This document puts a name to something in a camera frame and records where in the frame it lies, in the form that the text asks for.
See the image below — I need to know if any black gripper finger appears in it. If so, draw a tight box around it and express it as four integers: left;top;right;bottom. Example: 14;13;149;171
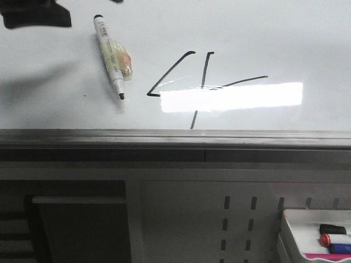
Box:
1;0;72;29

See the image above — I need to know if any white black-tipped whiteboard marker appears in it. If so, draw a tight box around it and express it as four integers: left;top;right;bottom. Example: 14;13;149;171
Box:
93;14;133;100

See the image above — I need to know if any white whiteboard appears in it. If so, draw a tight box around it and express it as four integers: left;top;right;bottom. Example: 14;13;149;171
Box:
1;1;350;132

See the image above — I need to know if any dark rectangular panel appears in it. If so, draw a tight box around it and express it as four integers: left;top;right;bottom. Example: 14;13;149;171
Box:
25;196;132;262

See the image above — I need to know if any white pegboard panel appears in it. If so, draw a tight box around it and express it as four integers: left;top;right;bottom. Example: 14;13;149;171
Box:
127;180;350;262

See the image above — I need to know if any white plastic tray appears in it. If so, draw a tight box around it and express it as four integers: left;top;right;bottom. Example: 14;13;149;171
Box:
277;209;350;262

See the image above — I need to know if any black marker in tray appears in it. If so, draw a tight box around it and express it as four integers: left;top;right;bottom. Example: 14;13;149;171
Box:
319;224;347;235

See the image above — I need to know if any red-capped marker in tray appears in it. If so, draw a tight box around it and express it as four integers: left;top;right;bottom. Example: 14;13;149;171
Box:
319;233;351;247

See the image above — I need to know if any blue marker in tray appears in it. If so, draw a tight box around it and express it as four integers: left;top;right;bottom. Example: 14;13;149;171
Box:
328;243;351;254

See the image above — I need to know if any pink eraser in tray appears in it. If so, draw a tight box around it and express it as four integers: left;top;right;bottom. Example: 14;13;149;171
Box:
304;253;350;261

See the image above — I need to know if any grey whiteboard frame ledge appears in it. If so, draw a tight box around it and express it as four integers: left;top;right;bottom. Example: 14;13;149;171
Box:
1;129;350;164

